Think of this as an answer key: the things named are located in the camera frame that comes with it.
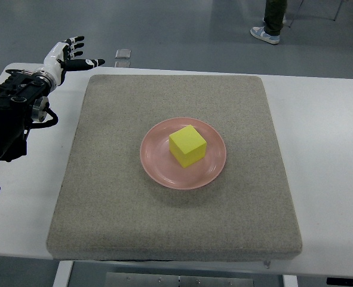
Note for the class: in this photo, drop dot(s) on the person leg with sneaker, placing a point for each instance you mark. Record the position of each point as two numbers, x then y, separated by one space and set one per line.
273 22

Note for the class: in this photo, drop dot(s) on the white table leg frame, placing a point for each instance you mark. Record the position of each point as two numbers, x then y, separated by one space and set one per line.
63 274

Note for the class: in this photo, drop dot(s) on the clear floor socket cover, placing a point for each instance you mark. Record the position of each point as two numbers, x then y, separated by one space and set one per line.
123 54

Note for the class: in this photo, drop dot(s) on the black device under table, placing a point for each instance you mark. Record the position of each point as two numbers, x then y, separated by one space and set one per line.
337 281

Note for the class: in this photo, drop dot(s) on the beige fabric cushion mat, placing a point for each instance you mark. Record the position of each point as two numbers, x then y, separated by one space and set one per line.
110 209

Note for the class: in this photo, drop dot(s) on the grey metal base plate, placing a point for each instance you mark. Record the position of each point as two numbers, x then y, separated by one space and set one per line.
136 279

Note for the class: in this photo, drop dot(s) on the yellow foam block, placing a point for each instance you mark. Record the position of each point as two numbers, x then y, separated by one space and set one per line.
187 146

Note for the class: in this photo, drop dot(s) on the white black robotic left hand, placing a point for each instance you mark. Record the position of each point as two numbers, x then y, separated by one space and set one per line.
63 58

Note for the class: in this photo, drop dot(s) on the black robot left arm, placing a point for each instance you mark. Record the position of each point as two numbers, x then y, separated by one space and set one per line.
24 106

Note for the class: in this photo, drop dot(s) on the pink plate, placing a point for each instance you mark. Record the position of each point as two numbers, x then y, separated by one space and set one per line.
163 167

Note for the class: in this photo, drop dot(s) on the metal chair legs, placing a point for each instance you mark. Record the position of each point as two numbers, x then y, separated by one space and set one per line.
328 10

